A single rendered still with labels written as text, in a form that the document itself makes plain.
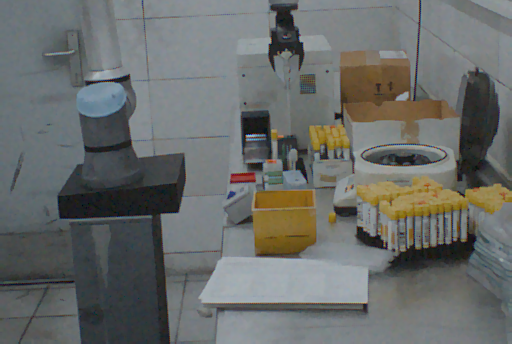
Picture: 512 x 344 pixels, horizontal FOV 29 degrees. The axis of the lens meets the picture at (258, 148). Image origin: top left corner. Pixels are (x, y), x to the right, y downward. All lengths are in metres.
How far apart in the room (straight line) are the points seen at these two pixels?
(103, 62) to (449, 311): 1.13
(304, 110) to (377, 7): 1.38
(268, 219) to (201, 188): 2.24
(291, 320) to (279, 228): 0.33
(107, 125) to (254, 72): 0.61
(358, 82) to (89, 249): 1.19
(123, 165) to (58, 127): 1.84
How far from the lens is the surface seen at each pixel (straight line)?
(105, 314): 2.44
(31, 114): 4.19
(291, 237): 2.02
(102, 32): 2.45
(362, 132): 2.53
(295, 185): 2.18
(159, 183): 2.33
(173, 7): 4.09
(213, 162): 4.20
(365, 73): 3.18
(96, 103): 2.32
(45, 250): 4.35
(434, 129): 2.56
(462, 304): 1.80
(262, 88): 2.79
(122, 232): 2.35
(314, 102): 2.80
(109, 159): 2.35
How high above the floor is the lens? 1.59
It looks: 14 degrees down
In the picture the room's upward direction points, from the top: 3 degrees counter-clockwise
